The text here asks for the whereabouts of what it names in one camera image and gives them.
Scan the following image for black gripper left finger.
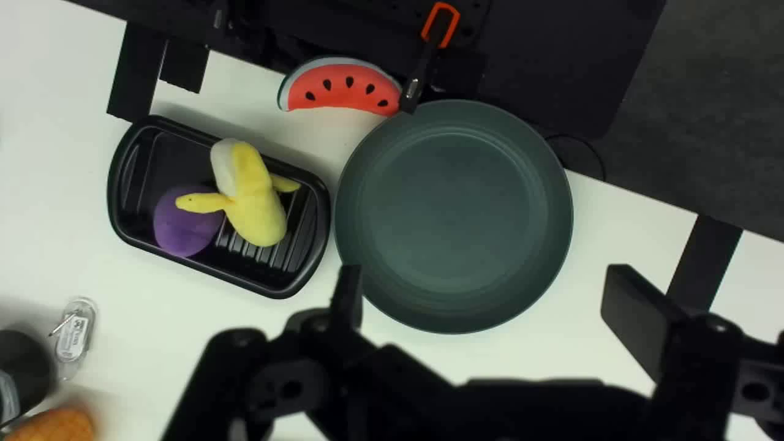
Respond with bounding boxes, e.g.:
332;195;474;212
162;262;461;441

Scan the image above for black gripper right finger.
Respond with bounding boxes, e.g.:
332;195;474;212
599;262;784;441

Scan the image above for yellow banana plush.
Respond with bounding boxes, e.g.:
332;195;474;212
173;137;303;248

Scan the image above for dark green round plate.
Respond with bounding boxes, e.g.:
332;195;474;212
332;98;576;335

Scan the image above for purple plush toy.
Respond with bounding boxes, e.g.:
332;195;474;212
151;183;224;260

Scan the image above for watermelon slice plush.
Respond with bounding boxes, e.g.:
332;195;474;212
273;55;404;118

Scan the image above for black rectangular tray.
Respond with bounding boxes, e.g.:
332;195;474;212
106;114;332;301

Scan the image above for black tool with orange loop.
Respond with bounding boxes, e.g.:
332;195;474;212
400;0;466;114

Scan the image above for black equipment base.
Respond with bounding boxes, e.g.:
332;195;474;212
69;0;669;143

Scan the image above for orange plush toy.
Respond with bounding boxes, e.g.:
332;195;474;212
3;403;98;441

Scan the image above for black cooking pot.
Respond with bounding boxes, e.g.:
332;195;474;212
0;327;59;418

